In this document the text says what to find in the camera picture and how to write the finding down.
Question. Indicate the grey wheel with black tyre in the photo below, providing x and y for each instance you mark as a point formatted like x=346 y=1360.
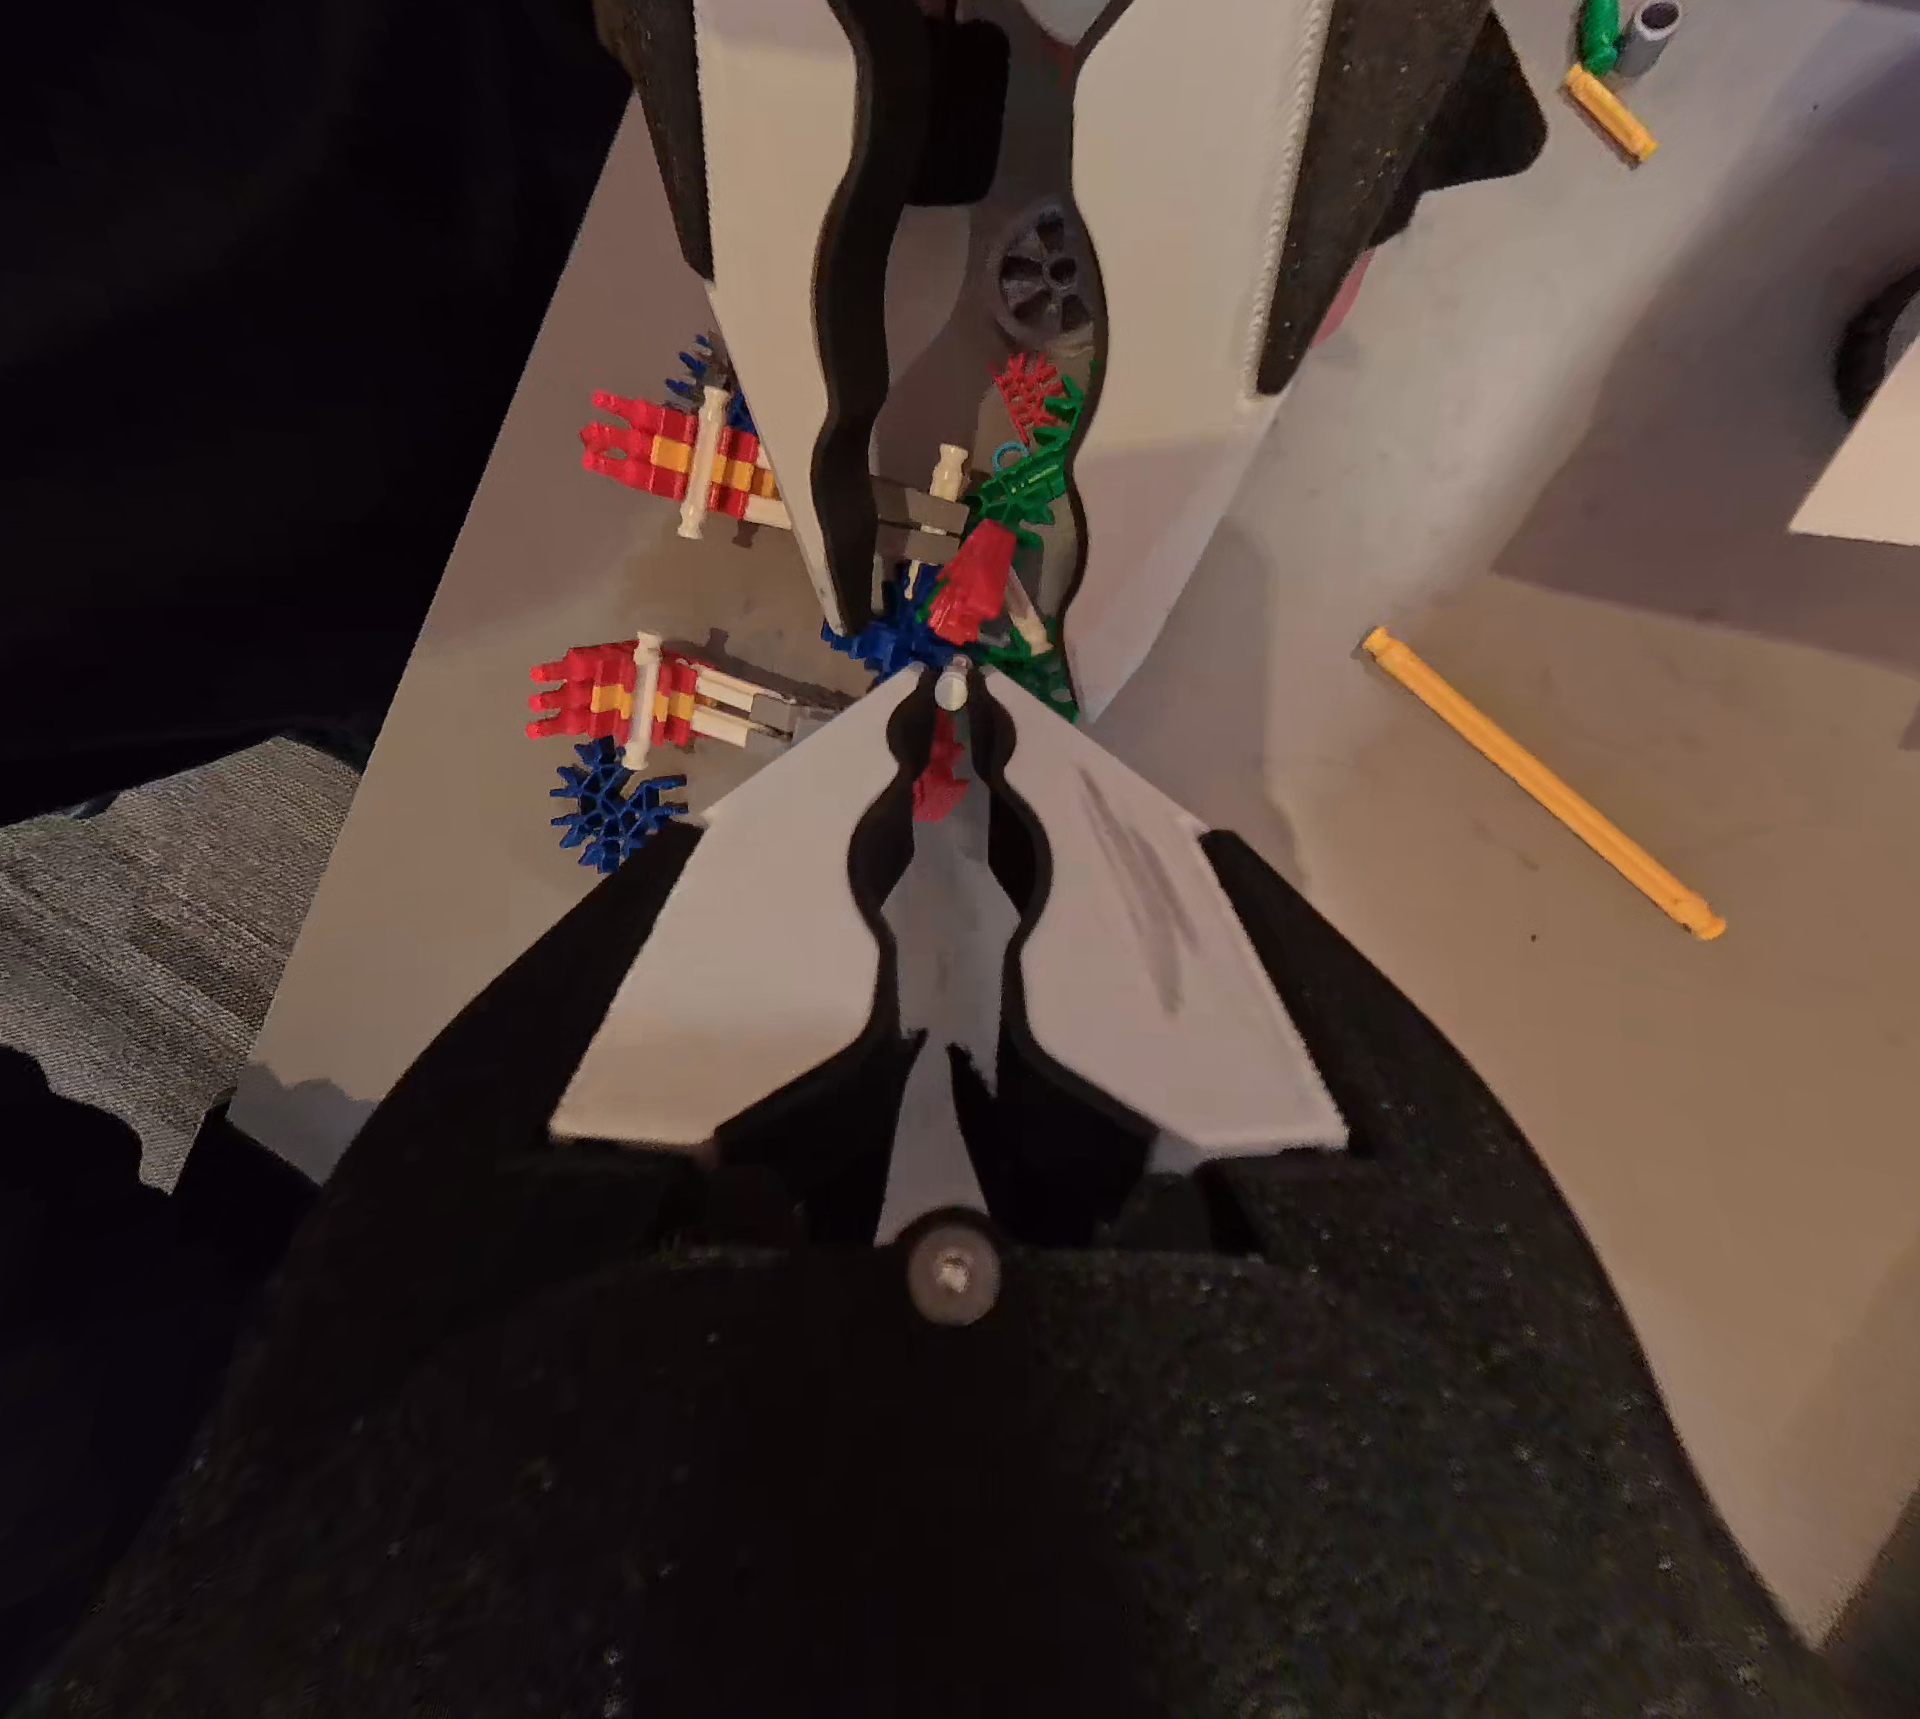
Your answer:
x=1883 y=355

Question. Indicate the short white rod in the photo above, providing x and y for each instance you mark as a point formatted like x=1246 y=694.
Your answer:
x=950 y=694

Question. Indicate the person's dark clothing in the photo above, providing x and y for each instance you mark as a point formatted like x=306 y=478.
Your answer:
x=225 y=249

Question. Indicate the short yellow rod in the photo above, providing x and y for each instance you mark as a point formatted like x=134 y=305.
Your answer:
x=1610 y=115

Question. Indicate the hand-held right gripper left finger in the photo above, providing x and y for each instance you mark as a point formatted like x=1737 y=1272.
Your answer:
x=751 y=984

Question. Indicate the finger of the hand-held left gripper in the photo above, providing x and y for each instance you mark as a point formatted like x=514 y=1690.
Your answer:
x=1200 y=175
x=759 y=175

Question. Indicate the short green rod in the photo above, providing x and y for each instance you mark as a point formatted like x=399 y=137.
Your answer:
x=1600 y=25

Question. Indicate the red fan connector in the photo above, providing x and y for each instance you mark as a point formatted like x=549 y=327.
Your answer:
x=1029 y=386

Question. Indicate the blue red toy model core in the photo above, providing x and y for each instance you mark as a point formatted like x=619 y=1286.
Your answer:
x=969 y=580

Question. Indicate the silver wheel hub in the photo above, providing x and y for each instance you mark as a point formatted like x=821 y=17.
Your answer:
x=1021 y=267

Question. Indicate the long yellow rod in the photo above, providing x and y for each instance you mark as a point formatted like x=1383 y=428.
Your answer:
x=1545 y=790

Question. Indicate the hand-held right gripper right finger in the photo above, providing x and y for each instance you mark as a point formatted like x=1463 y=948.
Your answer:
x=1154 y=1000

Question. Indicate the grey spacer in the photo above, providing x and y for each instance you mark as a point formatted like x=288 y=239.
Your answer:
x=1650 y=39

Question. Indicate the toy instruction booklet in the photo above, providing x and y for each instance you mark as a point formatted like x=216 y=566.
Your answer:
x=1874 y=488

